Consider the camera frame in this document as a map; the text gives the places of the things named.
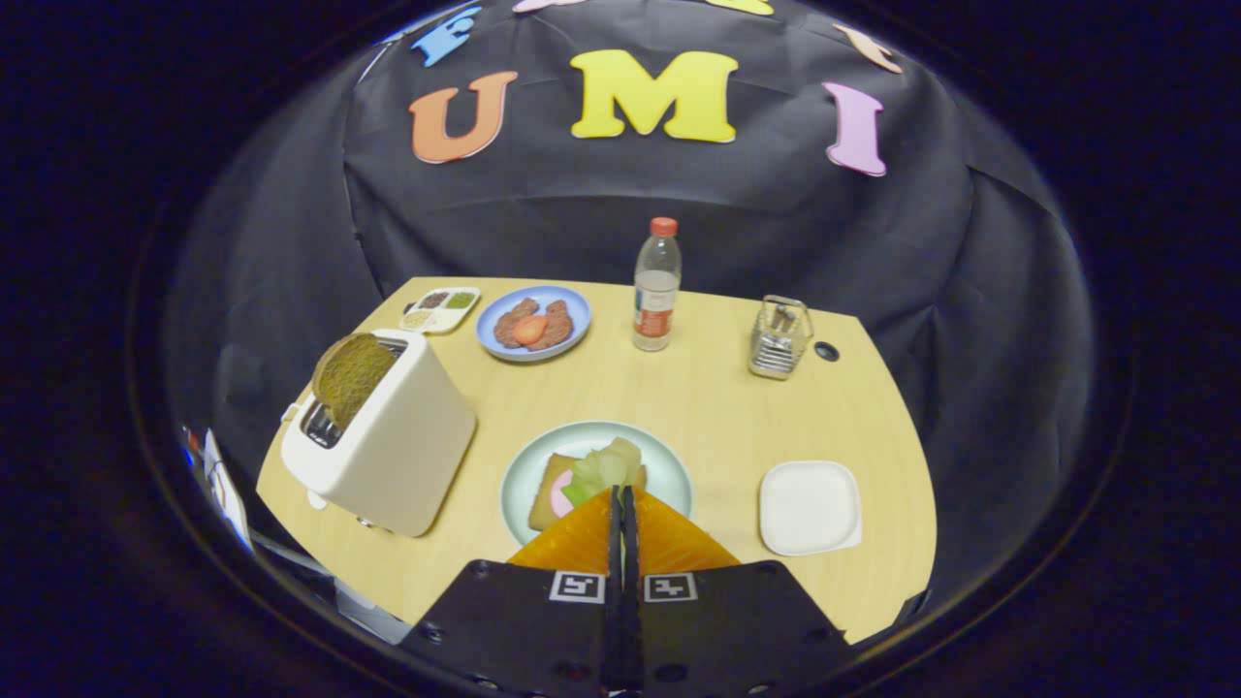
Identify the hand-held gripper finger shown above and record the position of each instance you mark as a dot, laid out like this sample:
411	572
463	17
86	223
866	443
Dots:
628	543
615	543

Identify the green lettuce leaf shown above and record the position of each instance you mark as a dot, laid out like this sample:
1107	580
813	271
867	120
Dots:
606	470

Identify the brown bread slice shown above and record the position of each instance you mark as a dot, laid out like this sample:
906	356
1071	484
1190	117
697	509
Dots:
354	378

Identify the pink ham slice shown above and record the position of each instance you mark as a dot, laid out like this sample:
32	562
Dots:
558	494

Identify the pale green round plate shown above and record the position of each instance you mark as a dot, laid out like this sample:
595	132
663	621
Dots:
669	475

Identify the toast slice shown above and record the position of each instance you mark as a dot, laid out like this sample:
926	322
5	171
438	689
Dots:
543	502

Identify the white square plate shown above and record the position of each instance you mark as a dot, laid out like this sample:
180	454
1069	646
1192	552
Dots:
810	506

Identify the red tomato slice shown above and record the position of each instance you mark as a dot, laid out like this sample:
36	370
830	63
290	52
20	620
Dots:
530	330

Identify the brown meat patty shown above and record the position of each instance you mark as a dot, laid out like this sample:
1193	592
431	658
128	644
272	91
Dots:
505	332
560	320

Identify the white toaster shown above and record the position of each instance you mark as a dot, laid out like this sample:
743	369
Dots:
407	436

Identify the clear water bottle red cap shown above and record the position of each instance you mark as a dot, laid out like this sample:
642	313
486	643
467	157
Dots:
656	310

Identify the blue round plate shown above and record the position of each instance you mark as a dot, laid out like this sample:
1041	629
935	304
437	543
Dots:
574	302

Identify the white condiment tray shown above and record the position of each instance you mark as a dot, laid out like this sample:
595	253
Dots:
427	325

